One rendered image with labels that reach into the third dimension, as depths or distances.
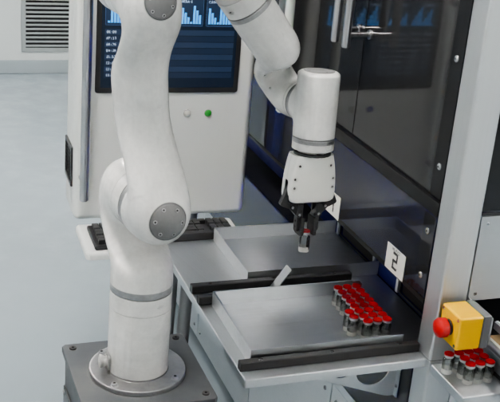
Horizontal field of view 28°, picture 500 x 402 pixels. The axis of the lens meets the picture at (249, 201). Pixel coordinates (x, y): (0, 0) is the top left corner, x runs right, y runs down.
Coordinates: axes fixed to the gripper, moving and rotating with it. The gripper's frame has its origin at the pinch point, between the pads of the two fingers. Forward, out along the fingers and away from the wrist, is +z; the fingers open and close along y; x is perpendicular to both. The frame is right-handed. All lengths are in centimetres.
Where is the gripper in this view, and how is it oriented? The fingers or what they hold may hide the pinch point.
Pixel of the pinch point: (305, 224)
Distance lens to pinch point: 203.5
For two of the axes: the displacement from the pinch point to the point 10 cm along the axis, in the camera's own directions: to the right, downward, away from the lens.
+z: -0.7, 9.5, 3.0
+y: -9.3, 0.5, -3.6
